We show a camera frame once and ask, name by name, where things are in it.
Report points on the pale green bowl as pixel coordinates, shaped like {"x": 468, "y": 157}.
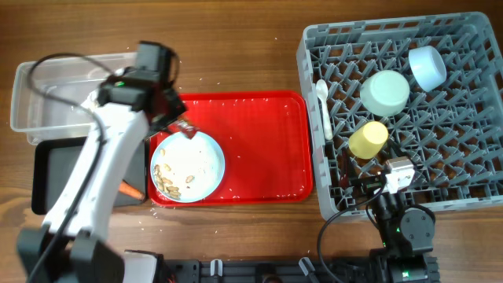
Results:
{"x": 385, "y": 93}

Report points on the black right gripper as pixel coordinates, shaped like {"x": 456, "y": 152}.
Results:
{"x": 369, "y": 185}

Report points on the yellow plastic cup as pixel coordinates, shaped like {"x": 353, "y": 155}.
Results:
{"x": 368, "y": 140}

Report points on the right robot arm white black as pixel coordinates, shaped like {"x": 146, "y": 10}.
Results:
{"x": 406, "y": 230}

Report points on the white tissue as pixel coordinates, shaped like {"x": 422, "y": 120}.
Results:
{"x": 91, "y": 102}

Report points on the light blue plate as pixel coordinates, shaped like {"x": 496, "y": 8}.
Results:
{"x": 206, "y": 150}

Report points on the light blue bowl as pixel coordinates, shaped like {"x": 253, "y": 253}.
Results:
{"x": 428, "y": 67}

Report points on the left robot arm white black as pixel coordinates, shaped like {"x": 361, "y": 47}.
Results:
{"x": 70, "y": 245}

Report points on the peanuts on plate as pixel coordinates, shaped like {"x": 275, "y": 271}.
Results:
{"x": 177, "y": 175}

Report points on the clear plastic bin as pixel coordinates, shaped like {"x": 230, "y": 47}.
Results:
{"x": 43, "y": 119}

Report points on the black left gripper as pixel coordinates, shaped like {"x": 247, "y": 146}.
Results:
{"x": 180, "y": 109}

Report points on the orange carrot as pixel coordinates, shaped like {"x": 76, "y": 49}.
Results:
{"x": 130, "y": 191}

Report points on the white plastic spoon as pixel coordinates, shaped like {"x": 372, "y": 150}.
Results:
{"x": 322, "y": 93}

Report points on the black plastic bin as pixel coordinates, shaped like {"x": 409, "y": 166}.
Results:
{"x": 54, "y": 162}

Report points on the red candy wrapper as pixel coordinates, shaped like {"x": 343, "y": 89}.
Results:
{"x": 183, "y": 126}

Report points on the grey dishwasher rack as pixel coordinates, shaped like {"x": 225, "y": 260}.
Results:
{"x": 453, "y": 133}

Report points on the red plastic tray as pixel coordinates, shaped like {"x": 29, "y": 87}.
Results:
{"x": 264, "y": 136}

